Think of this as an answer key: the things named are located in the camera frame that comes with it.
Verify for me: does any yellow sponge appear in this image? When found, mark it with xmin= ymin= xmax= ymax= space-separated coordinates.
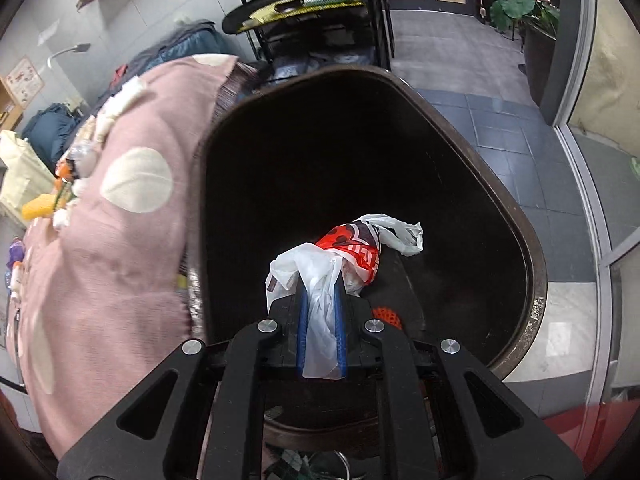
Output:
xmin=22 ymin=192 xmax=60 ymax=221

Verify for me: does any black round stool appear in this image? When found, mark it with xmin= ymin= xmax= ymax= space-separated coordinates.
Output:
xmin=221 ymin=2 xmax=281 ymax=36

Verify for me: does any white plastic bag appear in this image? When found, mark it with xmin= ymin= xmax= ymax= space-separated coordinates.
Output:
xmin=265 ymin=242 xmax=351 ymax=380

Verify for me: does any blue covered massage bed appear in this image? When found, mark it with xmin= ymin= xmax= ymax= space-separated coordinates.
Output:
xmin=120 ymin=20 xmax=237 ymax=87

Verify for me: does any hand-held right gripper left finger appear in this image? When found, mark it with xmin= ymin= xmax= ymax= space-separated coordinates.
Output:
xmin=56 ymin=291 xmax=307 ymax=480

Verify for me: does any dark brown trash bin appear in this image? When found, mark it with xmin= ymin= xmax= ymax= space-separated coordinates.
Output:
xmin=191 ymin=64 xmax=549 ymax=446

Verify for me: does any red printed plastic bag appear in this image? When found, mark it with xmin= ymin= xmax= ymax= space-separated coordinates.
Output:
xmin=315 ymin=213 xmax=425 ymax=297

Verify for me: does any cream cloth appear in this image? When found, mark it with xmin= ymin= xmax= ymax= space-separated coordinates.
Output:
xmin=0 ymin=130 xmax=57 ymax=222

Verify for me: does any clear plastic wrapper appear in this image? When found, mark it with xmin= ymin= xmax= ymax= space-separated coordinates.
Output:
xmin=70 ymin=142 xmax=102 ymax=177

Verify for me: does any stained crumpled tissue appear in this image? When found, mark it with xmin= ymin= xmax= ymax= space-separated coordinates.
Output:
xmin=112 ymin=77 xmax=146 ymax=112

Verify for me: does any wall poster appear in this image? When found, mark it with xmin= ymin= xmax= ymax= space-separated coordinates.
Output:
xmin=5 ymin=57 xmax=45 ymax=107

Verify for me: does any striped grey cloth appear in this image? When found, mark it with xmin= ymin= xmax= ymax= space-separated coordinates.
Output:
xmin=212 ymin=61 xmax=262 ymax=122

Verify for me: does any metal glass partition frame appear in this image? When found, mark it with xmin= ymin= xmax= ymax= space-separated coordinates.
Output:
xmin=550 ymin=0 xmax=640 ymax=411

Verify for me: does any wooden cabinet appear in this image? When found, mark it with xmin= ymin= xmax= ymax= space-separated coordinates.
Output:
xmin=0 ymin=77 xmax=24 ymax=132

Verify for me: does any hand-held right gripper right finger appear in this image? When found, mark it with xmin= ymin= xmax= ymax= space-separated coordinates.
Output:
xmin=334 ymin=289 xmax=586 ymax=480

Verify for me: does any orange mesh net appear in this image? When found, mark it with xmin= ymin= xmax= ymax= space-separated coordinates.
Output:
xmin=372 ymin=305 xmax=404 ymax=331

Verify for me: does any white tissue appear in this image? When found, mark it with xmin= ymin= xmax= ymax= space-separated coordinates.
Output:
xmin=94 ymin=111 xmax=121 ymax=143

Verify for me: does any pink polka dot blanket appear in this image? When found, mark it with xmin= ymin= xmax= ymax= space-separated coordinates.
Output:
xmin=4 ymin=54 xmax=241 ymax=461

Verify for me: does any blue bedding pile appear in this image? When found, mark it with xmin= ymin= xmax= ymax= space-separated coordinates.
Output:
xmin=22 ymin=102 xmax=84 ymax=167

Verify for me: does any white floor lamp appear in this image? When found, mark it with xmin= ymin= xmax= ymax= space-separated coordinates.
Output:
xmin=47 ymin=43 xmax=92 ymax=107

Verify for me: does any black metal trolley cart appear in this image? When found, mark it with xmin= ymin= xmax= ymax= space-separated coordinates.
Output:
xmin=229 ymin=0 xmax=396 ymax=80

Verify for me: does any potted green plant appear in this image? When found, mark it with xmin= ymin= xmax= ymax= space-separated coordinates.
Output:
xmin=490 ymin=0 xmax=562 ymax=107

